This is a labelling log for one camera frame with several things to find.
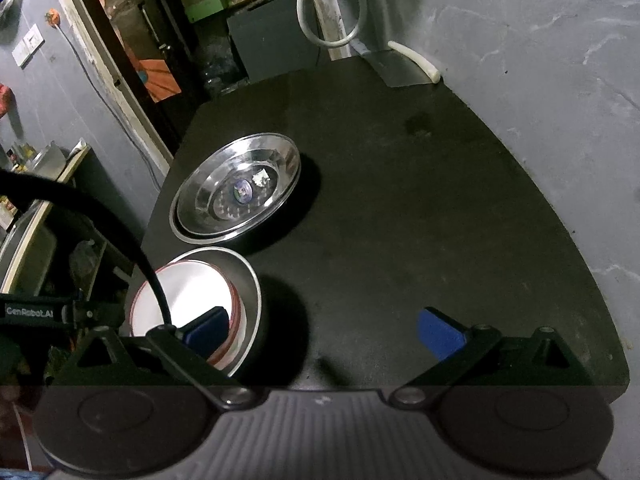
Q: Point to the large steel bowl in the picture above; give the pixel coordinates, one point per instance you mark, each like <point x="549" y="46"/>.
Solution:
<point x="250" y="300"/>

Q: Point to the cluttered side shelf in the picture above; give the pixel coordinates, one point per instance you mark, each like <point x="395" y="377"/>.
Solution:
<point x="35" y="230"/>

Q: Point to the white rolling pin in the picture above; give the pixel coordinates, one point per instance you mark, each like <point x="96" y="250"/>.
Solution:
<point x="422" y="62"/>

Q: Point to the white wall switch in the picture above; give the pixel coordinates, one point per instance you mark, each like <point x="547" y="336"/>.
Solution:
<point x="27" y="46"/>

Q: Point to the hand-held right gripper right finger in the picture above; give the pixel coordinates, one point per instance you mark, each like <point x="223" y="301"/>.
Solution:
<point x="440" y="332"/>

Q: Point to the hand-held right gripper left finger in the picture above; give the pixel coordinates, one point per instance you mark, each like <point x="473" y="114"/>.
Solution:
<point x="207" y="329"/>

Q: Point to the dark grey box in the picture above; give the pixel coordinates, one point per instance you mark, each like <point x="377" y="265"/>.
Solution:
<point x="272" y="40"/>

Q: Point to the orange patterned curtain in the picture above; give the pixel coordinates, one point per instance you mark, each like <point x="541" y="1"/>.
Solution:
<point x="155" y="77"/>

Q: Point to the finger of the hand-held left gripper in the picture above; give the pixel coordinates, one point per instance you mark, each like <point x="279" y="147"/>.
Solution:
<point x="102" y="314"/>

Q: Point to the green box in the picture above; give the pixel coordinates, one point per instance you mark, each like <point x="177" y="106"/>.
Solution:
<point x="204" y="8"/>

